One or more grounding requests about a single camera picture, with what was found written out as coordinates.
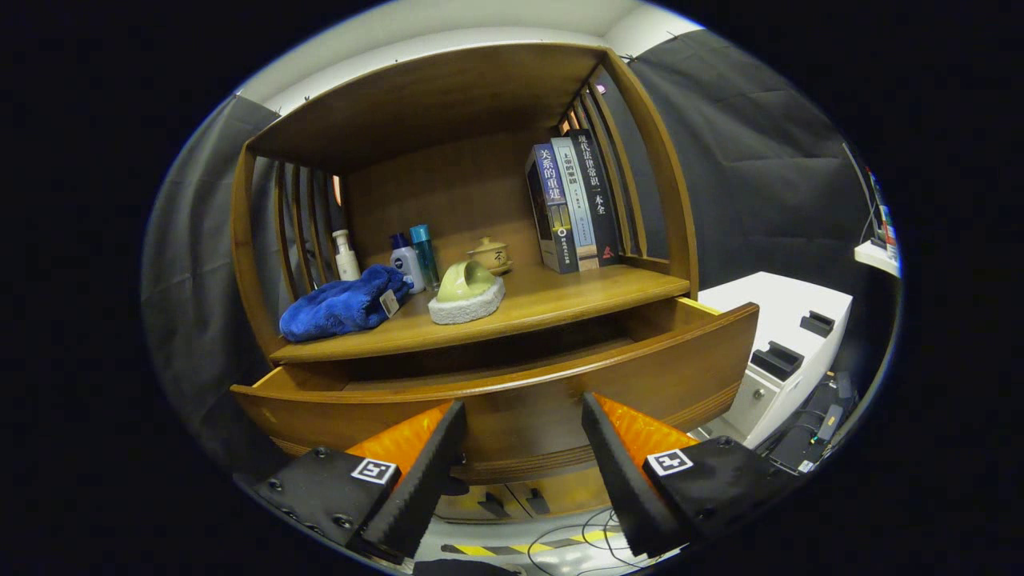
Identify floor cables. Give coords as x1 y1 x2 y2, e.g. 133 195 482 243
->
528 508 665 574

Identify white pump bottle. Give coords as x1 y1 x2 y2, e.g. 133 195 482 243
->
332 230 362 282

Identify white lotion bottle blue cap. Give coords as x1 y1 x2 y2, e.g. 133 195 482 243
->
389 233 426 294

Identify light grey spine book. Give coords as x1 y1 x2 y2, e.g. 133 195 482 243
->
550 136 601 271

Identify wooden cabinet door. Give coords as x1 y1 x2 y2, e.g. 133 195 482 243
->
436 484 514 523
508 468 615 518

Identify wooden cabinet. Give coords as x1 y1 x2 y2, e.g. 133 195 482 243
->
230 42 761 525

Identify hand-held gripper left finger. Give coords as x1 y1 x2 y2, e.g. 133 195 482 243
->
252 400 468 565

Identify black electronic equipment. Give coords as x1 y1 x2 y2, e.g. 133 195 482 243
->
768 372 857 474

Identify yellow black floor tape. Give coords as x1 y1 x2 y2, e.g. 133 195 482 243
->
440 532 617 558

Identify white drawer unit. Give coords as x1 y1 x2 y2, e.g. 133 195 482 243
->
696 272 854 449

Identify blue towel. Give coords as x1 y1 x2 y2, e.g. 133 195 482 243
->
279 265 414 343

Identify black spine book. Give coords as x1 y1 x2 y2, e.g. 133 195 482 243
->
566 129 622 267

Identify wooden countertop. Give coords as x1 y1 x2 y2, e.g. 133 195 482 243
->
270 264 691 365

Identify green handled scrub brush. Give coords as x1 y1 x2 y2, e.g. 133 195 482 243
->
428 260 506 326

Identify wooden drawer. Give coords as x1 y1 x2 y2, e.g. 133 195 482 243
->
230 298 761 486

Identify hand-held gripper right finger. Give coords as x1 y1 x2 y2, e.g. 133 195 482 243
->
581 392 801 559

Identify tan lidded teacup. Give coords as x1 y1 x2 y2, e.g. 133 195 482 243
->
467 236 514 276

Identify teal bottle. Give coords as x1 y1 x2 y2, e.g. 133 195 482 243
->
410 224 441 292

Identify white side table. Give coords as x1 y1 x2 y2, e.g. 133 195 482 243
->
854 238 901 278

